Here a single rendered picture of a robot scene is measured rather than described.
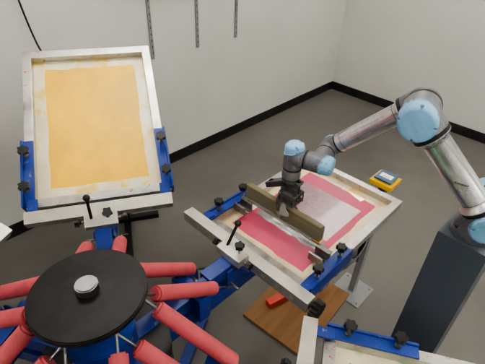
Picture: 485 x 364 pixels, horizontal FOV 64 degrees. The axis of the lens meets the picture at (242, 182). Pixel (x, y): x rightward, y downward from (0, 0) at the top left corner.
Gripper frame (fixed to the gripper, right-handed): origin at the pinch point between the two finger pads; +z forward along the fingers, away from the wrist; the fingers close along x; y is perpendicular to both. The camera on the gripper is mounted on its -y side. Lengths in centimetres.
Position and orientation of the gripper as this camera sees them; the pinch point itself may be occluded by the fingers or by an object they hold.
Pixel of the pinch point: (282, 212)
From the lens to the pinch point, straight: 169.5
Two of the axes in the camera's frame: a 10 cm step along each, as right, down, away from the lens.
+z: -0.3, 8.1, 5.9
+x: 7.0, -4.1, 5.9
